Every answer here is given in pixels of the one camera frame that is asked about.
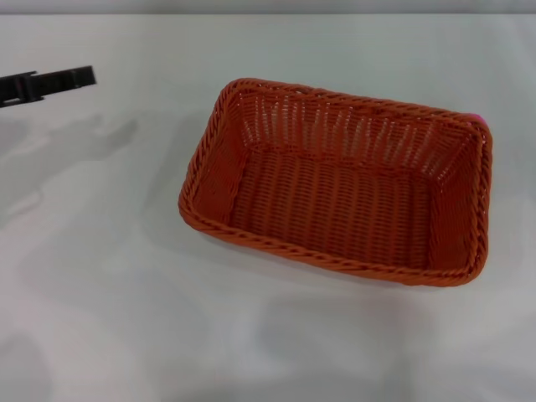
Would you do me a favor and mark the orange woven plastic basket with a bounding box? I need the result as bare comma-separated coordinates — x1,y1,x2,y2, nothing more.
176,77,494,288

